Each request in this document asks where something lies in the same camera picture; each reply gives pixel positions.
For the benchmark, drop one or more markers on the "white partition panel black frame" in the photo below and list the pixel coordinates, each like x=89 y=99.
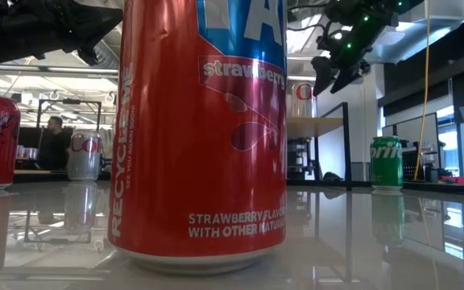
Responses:
x=405 y=129

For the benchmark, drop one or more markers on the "silver Diet Coke can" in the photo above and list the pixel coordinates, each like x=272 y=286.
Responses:
x=302 y=100
x=84 y=161

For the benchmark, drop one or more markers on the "silver ceiling duct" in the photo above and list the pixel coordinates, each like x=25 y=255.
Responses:
x=401 y=44

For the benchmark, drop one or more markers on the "red Fanta strawberry can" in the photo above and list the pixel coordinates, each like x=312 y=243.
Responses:
x=175 y=141

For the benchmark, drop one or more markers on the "person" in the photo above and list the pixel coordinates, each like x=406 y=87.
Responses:
x=56 y=149

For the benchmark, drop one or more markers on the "wooden shelf black metal frame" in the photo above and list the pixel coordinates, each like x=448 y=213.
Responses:
x=308 y=125

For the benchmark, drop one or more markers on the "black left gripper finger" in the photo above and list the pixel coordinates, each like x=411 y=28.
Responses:
x=95 y=28

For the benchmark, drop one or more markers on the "black machine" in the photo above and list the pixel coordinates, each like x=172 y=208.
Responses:
x=298 y=157

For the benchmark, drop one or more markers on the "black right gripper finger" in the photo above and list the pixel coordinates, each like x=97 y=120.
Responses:
x=322 y=72
x=350 y=74

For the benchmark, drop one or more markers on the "green Sprite can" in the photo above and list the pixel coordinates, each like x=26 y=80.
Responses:
x=386 y=165

